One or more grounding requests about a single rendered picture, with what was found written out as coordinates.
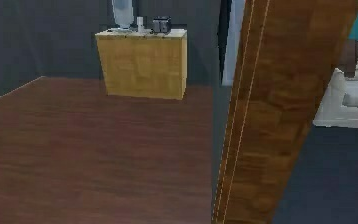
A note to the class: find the pale blue glass vase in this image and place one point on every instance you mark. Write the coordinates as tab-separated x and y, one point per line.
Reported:
123	13

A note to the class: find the white sofa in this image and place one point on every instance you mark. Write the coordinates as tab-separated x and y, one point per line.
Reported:
345	100

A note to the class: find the brown wooden room door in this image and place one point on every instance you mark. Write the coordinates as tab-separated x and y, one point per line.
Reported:
273	110

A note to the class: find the yellow wooden cabinet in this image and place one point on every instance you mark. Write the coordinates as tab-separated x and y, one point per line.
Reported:
145	65

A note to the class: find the small white bottle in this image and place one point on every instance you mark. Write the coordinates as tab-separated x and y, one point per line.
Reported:
140	24

